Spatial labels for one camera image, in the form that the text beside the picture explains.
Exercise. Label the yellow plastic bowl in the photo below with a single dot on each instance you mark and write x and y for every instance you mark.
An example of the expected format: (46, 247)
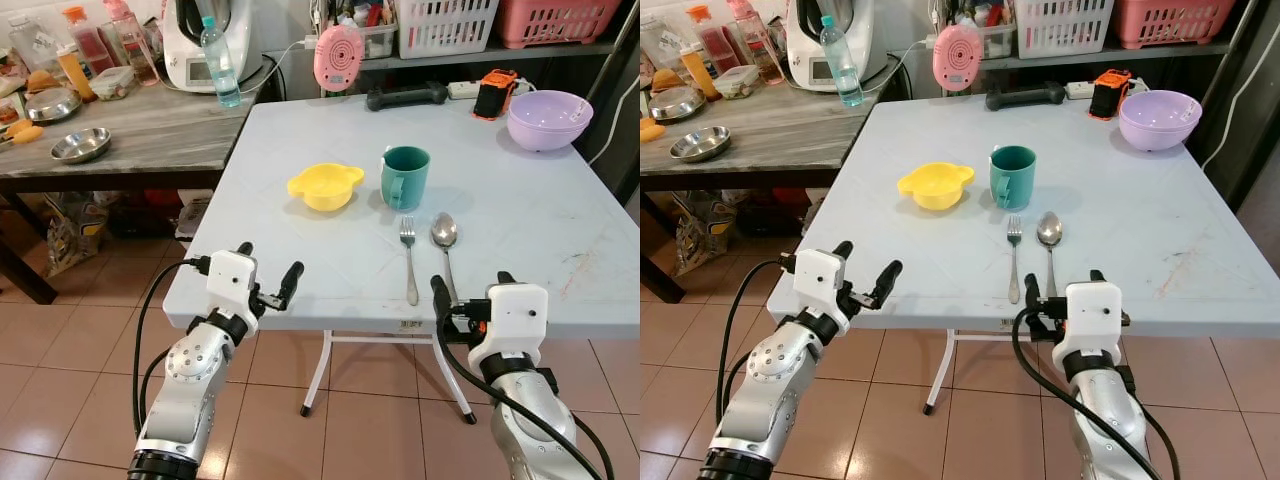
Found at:
(325, 188)
(935, 188)

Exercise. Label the clear blue water bottle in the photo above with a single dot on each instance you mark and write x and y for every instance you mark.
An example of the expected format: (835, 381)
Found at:
(221, 70)
(842, 70)

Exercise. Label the grey marbled side table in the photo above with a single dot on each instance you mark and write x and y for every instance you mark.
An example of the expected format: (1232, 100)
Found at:
(170, 135)
(790, 135)

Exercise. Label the pink plastic basket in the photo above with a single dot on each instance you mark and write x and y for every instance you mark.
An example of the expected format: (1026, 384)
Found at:
(558, 22)
(1173, 22)

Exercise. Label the steel spoon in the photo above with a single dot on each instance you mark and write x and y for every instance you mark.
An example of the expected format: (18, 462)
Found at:
(444, 231)
(1049, 230)

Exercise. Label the orange sauce squeeze bottle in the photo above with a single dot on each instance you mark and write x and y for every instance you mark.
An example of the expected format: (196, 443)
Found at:
(74, 75)
(697, 74)

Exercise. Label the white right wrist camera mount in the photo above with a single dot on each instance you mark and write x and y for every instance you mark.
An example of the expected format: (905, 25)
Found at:
(515, 320)
(1090, 320)

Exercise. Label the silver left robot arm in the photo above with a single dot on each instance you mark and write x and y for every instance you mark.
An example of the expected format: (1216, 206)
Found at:
(190, 372)
(765, 380)

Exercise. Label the white power strip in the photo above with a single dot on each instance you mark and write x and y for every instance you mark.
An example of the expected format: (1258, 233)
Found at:
(462, 89)
(1078, 89)

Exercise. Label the pink drinking bottle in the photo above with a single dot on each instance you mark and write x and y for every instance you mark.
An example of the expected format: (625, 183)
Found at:
(132, 45)
(755, 45)

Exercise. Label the steel fork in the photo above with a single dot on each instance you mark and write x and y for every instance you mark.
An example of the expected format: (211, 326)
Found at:
(409, 262)
(1014, 262)

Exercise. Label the shallow steel plate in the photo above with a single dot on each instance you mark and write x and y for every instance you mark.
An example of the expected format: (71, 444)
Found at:
(80, 146)
(700, 145)

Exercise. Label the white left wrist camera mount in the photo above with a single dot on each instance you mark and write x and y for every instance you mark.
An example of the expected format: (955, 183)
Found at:
(820, 285)
(232, 280)

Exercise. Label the white kitchen food processor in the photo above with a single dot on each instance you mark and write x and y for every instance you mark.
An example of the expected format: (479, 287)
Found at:
(185, 50)
(805, 50)

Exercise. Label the white plastic basket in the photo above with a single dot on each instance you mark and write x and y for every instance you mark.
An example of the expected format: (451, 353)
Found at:
(447, 28)
(1063, 28)

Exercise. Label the pink round device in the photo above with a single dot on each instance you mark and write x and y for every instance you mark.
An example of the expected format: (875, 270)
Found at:
(957, 58)
(339, 58)

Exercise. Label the green mug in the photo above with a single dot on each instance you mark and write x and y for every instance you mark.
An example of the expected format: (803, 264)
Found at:
(1015, 180)
(407, 180)

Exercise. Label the clear lidded food container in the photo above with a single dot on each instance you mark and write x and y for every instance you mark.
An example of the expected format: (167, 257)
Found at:
(111, 84)
(736, 83)

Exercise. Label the deep steel bowl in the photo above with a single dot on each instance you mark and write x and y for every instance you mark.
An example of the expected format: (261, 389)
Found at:
(53, 105)
(676, 104)

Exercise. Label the red bottle with orange cap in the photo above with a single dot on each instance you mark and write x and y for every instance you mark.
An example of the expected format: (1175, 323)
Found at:
(88, 42)
(713, 42)

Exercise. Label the pale blue folding table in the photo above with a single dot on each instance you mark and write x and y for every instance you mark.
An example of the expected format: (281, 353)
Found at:
(540, 240)
(1150, 240)

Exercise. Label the purple plastic bowl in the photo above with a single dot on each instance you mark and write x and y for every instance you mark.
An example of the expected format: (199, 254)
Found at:
(550, 125)
(1160, 125)

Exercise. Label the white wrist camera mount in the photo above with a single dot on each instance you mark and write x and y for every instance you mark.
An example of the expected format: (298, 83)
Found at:
(232, 280)
(1090, 320)
(515, 320)
(820, 285)

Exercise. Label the orange and black device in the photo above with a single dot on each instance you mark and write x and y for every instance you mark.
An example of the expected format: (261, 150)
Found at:
(1108, 97)
(495, 98)

